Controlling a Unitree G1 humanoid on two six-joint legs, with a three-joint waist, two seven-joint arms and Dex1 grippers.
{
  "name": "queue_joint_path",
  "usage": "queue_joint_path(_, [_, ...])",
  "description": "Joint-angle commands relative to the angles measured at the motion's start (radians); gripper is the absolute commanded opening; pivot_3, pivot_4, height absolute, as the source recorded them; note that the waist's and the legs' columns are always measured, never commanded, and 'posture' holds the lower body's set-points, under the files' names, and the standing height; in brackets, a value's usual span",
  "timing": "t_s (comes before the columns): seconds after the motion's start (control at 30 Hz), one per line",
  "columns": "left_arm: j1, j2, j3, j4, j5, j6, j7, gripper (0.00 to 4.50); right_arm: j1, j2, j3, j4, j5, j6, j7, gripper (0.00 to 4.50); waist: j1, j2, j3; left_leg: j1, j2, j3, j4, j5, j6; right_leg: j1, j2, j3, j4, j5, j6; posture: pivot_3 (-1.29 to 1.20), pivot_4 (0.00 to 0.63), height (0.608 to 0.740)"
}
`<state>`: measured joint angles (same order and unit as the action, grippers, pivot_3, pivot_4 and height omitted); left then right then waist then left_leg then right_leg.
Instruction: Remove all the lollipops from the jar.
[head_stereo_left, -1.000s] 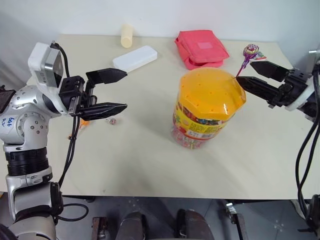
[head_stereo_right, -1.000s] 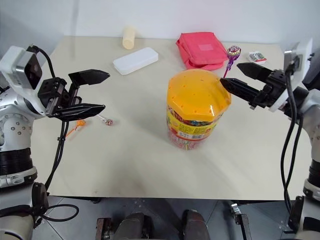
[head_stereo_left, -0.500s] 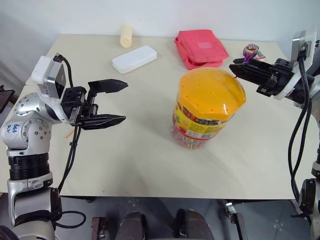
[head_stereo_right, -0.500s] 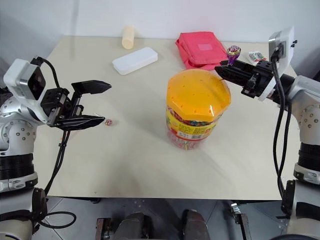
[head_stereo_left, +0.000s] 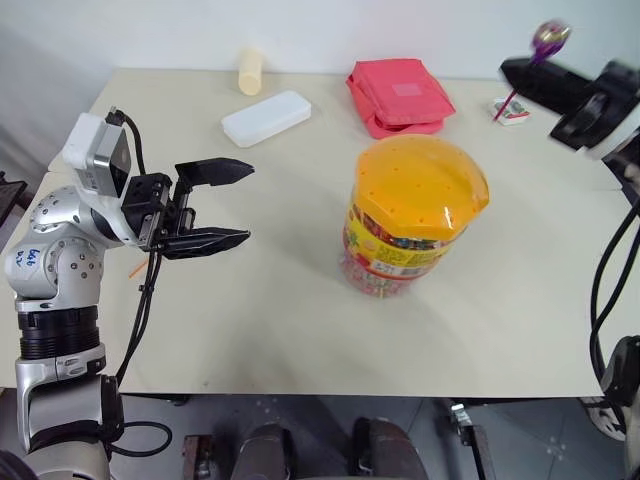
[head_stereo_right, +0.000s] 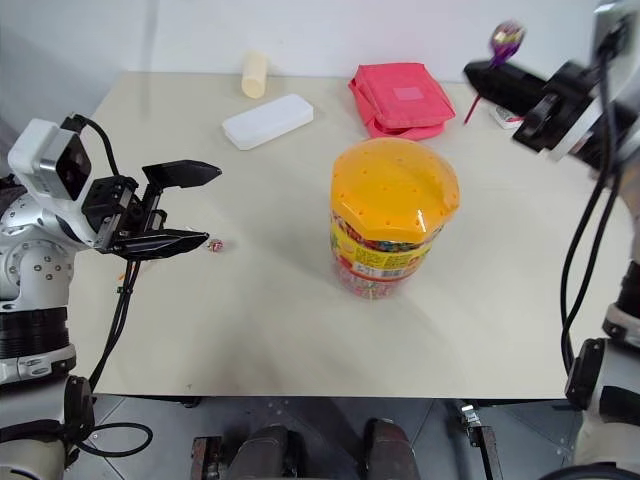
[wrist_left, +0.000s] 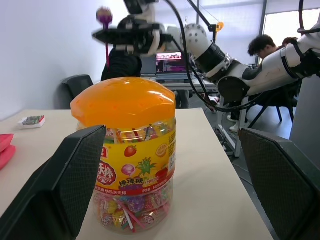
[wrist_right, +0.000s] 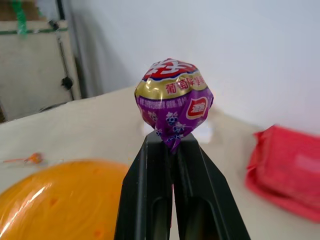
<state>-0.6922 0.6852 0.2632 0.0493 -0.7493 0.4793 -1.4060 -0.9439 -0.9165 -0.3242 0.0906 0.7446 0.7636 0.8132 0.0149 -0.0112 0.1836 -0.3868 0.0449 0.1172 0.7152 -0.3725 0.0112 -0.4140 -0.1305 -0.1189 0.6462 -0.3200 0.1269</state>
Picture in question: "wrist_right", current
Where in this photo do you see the orange plastic bowl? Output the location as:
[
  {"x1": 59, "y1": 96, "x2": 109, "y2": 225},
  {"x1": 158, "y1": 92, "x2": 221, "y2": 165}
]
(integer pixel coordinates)
[{"x1": 0, "y1": 160, "x2": 131, "y2": 240}]

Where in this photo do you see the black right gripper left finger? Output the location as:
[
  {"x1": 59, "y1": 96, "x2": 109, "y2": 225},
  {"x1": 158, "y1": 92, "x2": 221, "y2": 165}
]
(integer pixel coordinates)
[{"x1": 114, "y1": 132, "x2": 176, "y2": 240}]

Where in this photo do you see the black metal frame post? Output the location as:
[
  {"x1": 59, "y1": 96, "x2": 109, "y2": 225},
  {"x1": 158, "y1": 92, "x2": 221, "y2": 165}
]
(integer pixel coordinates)
[{"x1": 48, "y1": 0, "x2": 79, "y2": 100}]

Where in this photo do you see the red plastic snack packet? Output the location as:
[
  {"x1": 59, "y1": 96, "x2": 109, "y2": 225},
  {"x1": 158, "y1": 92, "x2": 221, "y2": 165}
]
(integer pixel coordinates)
[{"x1": 245, "y1": 124, "x2": 320, "y2": 223}]

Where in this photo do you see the beige cabinet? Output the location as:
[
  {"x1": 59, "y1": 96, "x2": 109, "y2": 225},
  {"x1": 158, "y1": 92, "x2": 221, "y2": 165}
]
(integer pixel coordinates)
[{"x1": 0, "y1": 19, "x2": 82, "y2": 123}]

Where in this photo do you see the green plastic strap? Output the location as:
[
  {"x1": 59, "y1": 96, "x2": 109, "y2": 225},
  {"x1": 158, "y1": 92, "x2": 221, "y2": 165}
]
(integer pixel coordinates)
[{"x1": 15, "y1": 0, "x2": 28, "y2": 39}]

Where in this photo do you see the purple lollipop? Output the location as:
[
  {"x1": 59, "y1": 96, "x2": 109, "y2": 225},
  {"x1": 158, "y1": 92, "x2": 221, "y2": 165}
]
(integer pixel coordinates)
[{"x1": 134, "y1": 58, "x2": 215, "y2": 154}]

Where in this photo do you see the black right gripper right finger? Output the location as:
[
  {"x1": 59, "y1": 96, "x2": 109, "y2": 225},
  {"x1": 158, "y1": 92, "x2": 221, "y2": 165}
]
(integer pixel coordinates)
[{"x1": 172, "y1": 136, "x2": 252, "y2": 240}]

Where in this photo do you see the orange wrapped lollipop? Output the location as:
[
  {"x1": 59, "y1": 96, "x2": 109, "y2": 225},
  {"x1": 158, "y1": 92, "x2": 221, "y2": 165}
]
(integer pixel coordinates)
[{"x1": 3, "y1": 152, "x2": 44, "y2": 165}]

